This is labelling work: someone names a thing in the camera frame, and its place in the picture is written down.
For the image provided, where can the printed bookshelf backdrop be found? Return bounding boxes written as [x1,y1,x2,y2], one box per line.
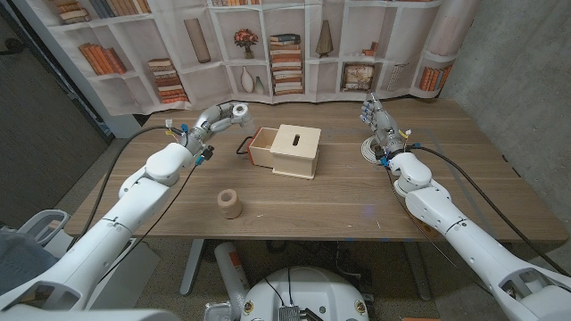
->
[12,0,481,116]

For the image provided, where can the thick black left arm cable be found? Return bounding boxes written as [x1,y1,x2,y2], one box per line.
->
[66,125,186,253]

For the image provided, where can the coiled white cable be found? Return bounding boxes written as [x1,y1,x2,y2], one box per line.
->
[360,136,383,165]

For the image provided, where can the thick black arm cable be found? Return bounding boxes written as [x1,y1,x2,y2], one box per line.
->
[66,125,186,253]
[410,144,570,277]

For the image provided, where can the wooden box with slot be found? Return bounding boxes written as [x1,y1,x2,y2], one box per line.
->
[269,124,322,181]

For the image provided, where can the grey table leg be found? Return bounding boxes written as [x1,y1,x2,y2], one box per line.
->
[402,240,433,302]
[179,239,206,297]

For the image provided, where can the white chair frame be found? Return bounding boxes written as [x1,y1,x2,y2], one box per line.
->
[17,209,70,246]

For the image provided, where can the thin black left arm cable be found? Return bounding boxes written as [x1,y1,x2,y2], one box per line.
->
[95,162,200,286]

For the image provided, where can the white floor panel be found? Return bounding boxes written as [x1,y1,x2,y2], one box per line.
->
[84,238,161,311]

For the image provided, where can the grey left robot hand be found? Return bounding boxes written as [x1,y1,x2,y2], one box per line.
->
[182,101,251,157]

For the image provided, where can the black door handle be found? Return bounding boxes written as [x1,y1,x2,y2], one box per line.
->
[0,37,26,57]

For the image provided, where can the person's leg in jeans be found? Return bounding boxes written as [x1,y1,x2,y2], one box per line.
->
[0,229,59,295]

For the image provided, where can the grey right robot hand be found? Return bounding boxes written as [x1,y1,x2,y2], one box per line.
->
[359,92,410,158]

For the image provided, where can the wooden drawer with red front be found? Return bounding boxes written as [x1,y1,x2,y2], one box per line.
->
[235,127,280,169]

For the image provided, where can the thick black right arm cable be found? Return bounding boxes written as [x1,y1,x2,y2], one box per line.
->
[410,144,570,277]

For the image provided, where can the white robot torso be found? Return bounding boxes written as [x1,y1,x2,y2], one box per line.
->
[239,266,370,321]

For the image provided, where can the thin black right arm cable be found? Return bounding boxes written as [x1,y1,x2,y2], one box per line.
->
[385,169,492,295]

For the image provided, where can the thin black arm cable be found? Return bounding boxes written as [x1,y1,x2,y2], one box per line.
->
[95,162,200,286]
[385,169,492,295]

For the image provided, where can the beige tape roll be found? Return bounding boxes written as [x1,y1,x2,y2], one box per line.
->
[217,188,244,220]

